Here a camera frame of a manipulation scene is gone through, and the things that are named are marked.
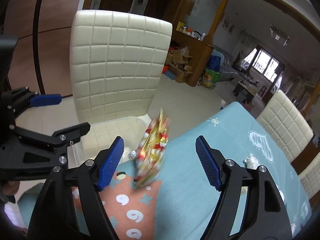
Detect row of bottles and boxes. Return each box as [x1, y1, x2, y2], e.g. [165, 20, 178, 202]
[176, 21, 207, 40]

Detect pink wall pictures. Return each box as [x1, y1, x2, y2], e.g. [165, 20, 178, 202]
[221, 17, 237, 33]

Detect blue cushion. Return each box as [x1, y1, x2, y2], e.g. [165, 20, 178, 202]
[209, 54, 223, 70]

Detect white tissue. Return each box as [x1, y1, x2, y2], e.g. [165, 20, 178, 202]
[244, 156, 259, 169]

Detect barred window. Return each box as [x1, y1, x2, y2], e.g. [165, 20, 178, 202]
[246, 47, 282, 80]

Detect ceiling lamp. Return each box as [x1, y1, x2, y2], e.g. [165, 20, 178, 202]
[270, 24, 290, 46]

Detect cream quilted leather chair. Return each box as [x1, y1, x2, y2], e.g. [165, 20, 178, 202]
[297, 152, 320, 198]
[256, 90, 314, 163]
[70, 10, 173, 155]

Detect colourful shopping bag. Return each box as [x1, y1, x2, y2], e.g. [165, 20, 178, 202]
[200, 67, 222, 89]

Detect grey sofa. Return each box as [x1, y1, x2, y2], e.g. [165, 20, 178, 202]
[212, 50, 240, 80]

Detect pile of cardboard boxes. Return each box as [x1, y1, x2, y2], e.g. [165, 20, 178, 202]
[166, 46, 194, 83]

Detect person's left hand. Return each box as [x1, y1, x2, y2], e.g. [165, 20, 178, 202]
[0, 181, 20, 197]

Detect red gold striped wrapper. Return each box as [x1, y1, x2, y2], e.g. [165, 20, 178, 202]
[135, 107, 170, 188]

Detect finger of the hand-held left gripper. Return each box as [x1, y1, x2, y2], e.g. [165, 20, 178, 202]
[0, 87, 62, 128]
[0, 122, 91, 180]

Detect wooden partition cabinet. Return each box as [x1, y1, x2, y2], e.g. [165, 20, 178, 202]
[172, 30, 215, 87]

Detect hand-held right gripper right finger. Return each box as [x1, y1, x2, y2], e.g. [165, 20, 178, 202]
[195, 135, 293, 240]

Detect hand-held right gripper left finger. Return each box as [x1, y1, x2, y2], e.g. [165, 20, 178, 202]
[27, 135, 125, 240]

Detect light blue printed tablecloth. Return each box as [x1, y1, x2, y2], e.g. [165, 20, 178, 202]
[19, 101, 313, 240]

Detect dark coffee table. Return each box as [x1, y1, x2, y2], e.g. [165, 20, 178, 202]
[234, 80, 258, 95]

